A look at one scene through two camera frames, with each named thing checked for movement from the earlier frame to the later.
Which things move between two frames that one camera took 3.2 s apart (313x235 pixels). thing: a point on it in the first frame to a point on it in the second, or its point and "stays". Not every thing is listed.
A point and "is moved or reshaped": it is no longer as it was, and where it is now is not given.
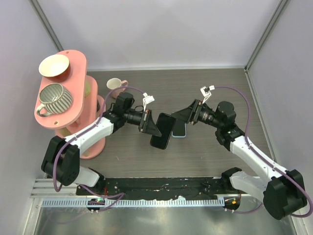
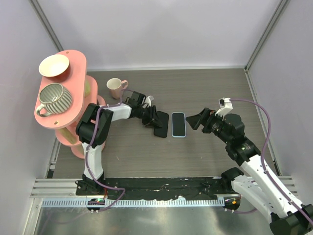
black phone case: x=165 y=124 is moved or reshaped
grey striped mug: x=55 y=99 stays
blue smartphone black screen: x=179 y=129 stays
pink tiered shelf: x=87 y=108 stays
